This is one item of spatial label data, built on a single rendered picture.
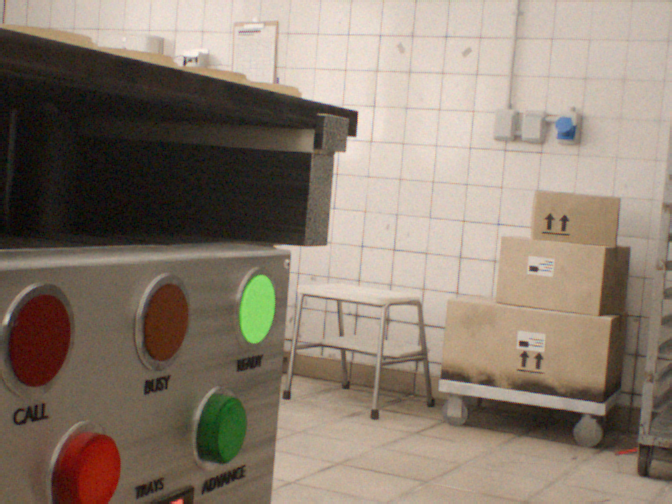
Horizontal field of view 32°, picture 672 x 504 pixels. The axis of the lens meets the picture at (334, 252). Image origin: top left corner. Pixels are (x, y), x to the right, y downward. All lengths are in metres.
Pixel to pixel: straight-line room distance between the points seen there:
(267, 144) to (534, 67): 4.19
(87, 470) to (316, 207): 0.22
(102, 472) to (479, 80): 4.45
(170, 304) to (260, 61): 4.82
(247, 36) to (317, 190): 4.75
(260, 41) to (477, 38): 1.02
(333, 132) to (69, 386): 0.23
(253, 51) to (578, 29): 1.47
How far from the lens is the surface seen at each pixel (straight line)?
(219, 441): 0.52
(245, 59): 5.33
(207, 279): 0.51
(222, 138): 0.62
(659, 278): 3.83
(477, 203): 4.81
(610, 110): 4.68
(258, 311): 0.55
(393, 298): 4.40
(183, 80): 0.49
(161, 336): 0.48
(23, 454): 0.42
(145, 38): 5.52
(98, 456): 0.44
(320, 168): 0.60
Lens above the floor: 0.88
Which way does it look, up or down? 4 degrees down
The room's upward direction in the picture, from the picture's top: 5 degrees clockwise
